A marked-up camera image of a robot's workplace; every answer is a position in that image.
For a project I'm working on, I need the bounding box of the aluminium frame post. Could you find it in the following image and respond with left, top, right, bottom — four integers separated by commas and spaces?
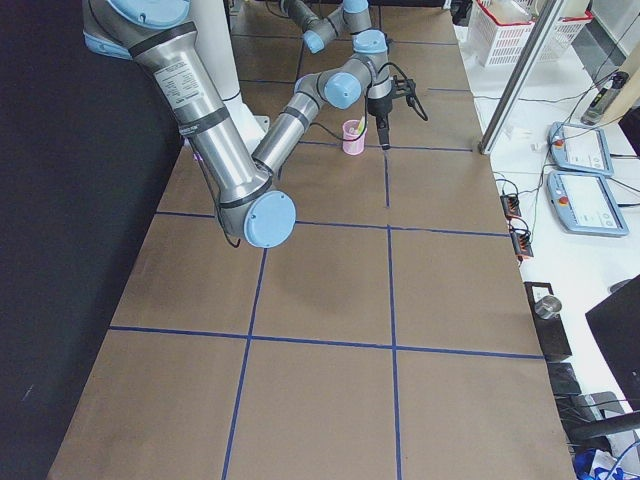
478, 0, 567, 155

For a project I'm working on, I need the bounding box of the metal cup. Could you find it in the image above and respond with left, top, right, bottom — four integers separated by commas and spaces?
534, 295, 562, 320

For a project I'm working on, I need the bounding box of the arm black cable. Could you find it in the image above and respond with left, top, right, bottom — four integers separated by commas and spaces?
362, 62, 429, 134

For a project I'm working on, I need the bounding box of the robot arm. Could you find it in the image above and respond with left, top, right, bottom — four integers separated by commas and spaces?
279, 0, 372, 54
82, 1, 393, 248

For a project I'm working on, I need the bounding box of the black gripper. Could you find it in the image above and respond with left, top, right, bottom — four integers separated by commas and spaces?
368, 94, 393, 150

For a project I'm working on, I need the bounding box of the orange black power strip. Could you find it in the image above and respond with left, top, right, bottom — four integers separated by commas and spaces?
500, 193, 521, 219

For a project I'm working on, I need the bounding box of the teach pendant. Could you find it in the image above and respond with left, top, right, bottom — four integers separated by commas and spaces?
547, 122, 614, 177
546, 170, 629, 238

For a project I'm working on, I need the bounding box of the black monitor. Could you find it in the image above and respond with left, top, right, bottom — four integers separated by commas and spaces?
586, 281, 639, 410

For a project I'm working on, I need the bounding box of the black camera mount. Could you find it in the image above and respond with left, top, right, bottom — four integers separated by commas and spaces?
392, 75, 416, 107

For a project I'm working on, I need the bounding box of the red white plastic basket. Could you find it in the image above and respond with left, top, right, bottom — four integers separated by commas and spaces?
467, 1, 534, 67

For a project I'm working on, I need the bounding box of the upper teach pendant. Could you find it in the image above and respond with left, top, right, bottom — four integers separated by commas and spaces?
547, 122, 614, 177

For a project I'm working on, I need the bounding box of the lower teach pendant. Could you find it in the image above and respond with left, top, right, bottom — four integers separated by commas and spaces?
546, 170, 629, 238

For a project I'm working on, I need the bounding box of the white pillar with base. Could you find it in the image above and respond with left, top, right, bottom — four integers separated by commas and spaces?
189, 0, 266, 153

